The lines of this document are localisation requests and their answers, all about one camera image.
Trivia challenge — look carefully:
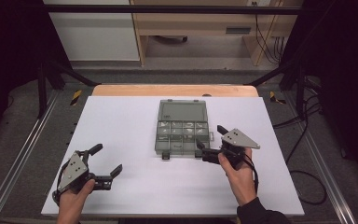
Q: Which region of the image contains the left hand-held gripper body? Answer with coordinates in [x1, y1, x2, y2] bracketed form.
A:
[57, 149, 113, 193]

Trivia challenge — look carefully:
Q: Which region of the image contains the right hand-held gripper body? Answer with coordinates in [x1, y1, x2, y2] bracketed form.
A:
[201, 128, 261, 172]

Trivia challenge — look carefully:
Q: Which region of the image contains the grey plastic compartment box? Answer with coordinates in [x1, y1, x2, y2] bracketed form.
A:
[154, 98, 215, 161]

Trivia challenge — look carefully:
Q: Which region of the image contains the person's left hand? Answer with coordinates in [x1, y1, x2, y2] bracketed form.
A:
[57, 179, 96, 217]

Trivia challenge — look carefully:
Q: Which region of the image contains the person's right hand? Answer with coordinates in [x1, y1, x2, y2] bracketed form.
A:
[217, 147, 258, 207]

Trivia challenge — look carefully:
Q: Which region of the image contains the white table board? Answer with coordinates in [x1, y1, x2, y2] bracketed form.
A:
[40, 95, 306, 217]

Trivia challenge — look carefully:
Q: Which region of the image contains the yellow black tape strip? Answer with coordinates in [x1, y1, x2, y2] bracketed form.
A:
[69, 90, 84, 107]
[268, 91, 287, 105]

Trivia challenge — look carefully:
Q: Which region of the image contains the wooden table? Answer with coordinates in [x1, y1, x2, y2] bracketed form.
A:
[91, 84, 260, 98]

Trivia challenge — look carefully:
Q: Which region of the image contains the black metal stand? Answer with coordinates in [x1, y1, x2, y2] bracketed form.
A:
[36, 60, 100, 119]
[244, 58, 308, 119]

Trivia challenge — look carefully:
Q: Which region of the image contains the black object under desk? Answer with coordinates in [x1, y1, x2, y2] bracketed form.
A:
[153, 35, 188, 45]

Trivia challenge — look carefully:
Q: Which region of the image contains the wooden desk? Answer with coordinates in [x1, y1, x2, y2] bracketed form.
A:
[130, 0, 304, 67]

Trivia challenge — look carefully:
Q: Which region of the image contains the white cabinet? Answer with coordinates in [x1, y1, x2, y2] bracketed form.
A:
[43, 0, 141, 62]

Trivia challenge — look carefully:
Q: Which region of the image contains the dark curtain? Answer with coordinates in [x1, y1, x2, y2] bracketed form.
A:
[279, 0, 358, 189]
[0, 0, 73, 151]

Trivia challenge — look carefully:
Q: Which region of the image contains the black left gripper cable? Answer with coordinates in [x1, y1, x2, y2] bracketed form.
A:
[51, 160, 70, 207]

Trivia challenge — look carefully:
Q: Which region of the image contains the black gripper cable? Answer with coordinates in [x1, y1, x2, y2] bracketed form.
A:
[243, 153, 260, 194]
[51, 160, 70, 207]

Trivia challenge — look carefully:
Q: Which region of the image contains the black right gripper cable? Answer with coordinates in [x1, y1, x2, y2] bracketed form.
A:
[243, 153, 260, 194]

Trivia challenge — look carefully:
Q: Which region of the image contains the aluminium floor rail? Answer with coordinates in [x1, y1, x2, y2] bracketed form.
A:
[282, 92, 358, 224]
[0, 89, 61, 224]

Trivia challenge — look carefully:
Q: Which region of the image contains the looped black floor cable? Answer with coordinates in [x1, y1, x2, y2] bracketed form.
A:
[272, 74, 328, 206]

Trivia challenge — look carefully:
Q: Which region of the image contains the bundle of black wall cables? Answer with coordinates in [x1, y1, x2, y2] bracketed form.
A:
[251, 1, 286, 65]

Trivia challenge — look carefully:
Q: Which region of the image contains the black horizontal frame bar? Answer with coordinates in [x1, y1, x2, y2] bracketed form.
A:
[43, 4, 304, 16]

